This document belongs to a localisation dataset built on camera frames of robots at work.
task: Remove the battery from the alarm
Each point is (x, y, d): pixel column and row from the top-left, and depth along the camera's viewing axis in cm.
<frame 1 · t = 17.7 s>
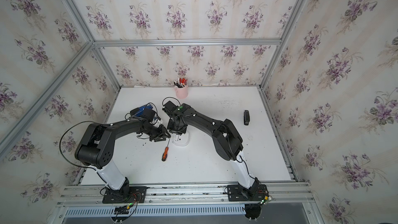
left hand: (169, 137, 91), fingers open
right hand: (172, 133, 87), fingers open
white square alarm clock: (182, 140, 90), point 4 cm above the table
orange handled screwdriver: (165, 154, 87), point 2 cm above the table
pink pen cup: (182, 93, 113), point 5 cm above the table
red and black pens: (181, 82, 112), point 10 cm above the table
small black remote device: (246, 117, 100), point 5 cm above the table

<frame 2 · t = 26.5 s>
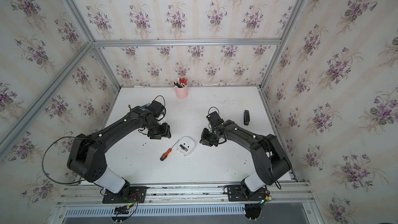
left hand: (168, 137, 83), fingers open
right hand: (201, 141, 86), fingers closed
orange handled screwdriver: (164, 156, 85), point 2 cm above the table
black AA battery: (182, 146, 88), point 4 cm above the table
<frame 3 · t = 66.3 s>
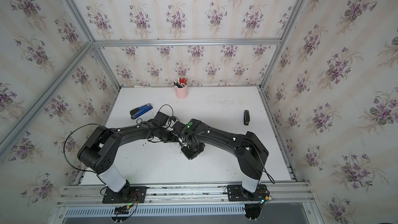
left hand: (180, 143, 90), fingers open
right hand: (193, 156, 78), fingers closed
blue black stapler: (136, 112, 103), point 4 cm above the table
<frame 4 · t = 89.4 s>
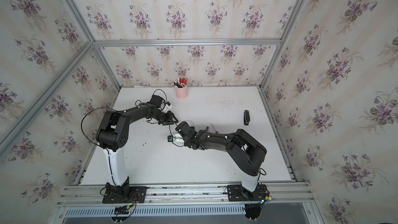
left hand: (176, 122, 97), fingers open
right hand: (188, 130, 91), fingers closed
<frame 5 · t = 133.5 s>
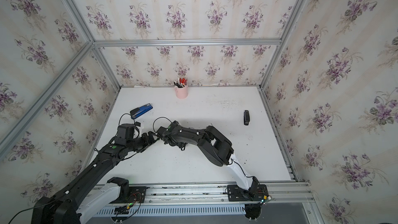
left hand: (158, 140, 81), fingers open
right hand: (190, 139, 92), fingers open
